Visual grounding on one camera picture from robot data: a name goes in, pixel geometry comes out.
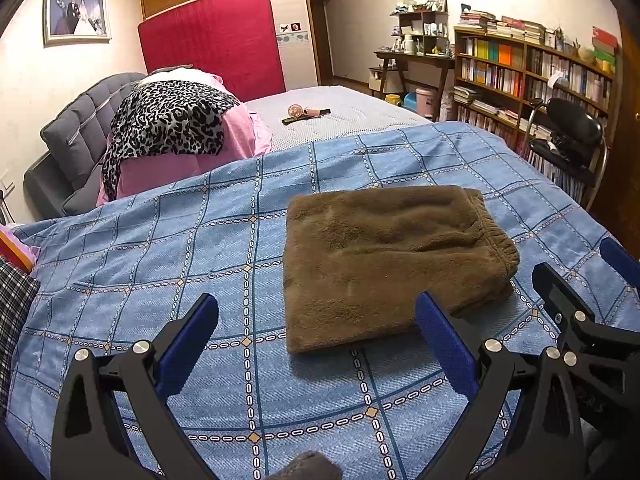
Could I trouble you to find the brown fleece pants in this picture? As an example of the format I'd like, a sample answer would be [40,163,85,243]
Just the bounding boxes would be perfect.
[282,185,520,354]

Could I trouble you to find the wooden door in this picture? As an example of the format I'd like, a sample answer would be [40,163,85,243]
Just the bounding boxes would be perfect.
[591,21,640,258]

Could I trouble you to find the black office chair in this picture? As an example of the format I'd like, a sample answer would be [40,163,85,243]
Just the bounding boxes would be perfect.
[526,98,610,210]

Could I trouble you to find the plaid pillow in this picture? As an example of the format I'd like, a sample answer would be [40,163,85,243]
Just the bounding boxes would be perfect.
[0,257,40,418]

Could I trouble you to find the wooden bookshelf with books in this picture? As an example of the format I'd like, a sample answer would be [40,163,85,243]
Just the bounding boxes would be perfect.
[453,27,618,162]

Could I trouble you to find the grey upholstered headboard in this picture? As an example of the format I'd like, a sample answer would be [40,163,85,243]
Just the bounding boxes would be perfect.
[23,73,144,219]

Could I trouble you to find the pink trash bin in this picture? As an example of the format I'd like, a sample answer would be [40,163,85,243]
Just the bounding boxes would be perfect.
[416,88,437,119]

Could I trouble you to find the yellow stool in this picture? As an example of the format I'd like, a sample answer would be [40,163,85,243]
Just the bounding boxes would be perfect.
[385,94,402,106]

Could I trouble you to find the wooden desk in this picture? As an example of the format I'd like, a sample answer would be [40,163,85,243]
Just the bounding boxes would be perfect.
[370,51,454,122]

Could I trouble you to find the white bed sheet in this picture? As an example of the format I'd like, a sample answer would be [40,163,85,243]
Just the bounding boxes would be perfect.
[246,86,430,151]

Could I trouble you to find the small desktop shelf unit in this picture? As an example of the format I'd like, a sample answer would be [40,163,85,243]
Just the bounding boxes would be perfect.
[390,10,451,56]

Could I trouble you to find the leopard print blanket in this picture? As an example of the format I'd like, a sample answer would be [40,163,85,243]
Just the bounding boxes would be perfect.
[102,80,240,200]

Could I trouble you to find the pink quilt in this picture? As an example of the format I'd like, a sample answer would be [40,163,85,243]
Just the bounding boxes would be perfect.
[95,66,274,207]

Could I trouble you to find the hair dryer on bed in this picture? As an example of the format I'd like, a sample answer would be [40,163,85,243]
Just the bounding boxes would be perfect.
[282,104,331,126]

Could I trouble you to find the red mattress against wardrobe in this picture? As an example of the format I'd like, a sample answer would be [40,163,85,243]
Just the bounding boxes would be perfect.
[138,0,285,102]

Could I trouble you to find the framed wedding photo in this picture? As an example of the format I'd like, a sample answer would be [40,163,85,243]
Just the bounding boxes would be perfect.
[42,0,111,48]

